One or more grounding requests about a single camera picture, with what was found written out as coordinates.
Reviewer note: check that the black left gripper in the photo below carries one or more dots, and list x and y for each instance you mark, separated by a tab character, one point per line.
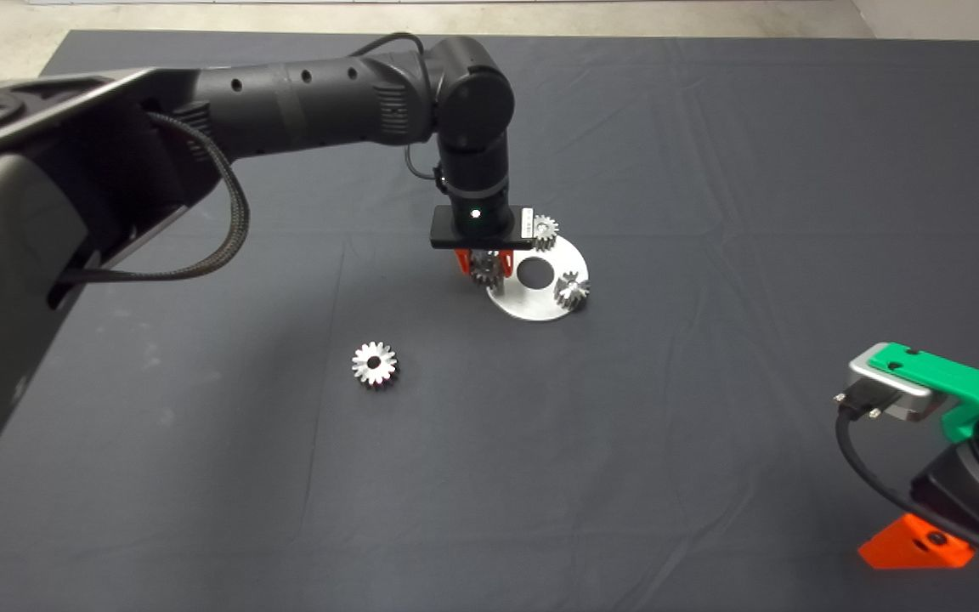
481	228

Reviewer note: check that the green right camera mount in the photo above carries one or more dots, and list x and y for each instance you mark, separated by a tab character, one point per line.
940	374

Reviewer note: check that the large steel gear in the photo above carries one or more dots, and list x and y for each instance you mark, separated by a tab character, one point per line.
375	365

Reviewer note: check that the silver right camera box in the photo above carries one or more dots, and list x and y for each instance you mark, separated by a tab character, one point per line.
897	395

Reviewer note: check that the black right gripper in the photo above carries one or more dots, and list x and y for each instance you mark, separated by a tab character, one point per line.
961	501

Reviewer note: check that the small steel gear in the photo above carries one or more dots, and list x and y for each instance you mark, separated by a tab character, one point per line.
485	270
546	234
572	291

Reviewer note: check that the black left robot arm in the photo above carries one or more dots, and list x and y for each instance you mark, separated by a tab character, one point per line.
311	93

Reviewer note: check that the round metal plate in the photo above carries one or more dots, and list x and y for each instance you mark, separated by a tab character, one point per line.
532	306

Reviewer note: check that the dark grey table cloth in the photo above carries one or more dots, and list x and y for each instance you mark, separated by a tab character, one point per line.
710	170

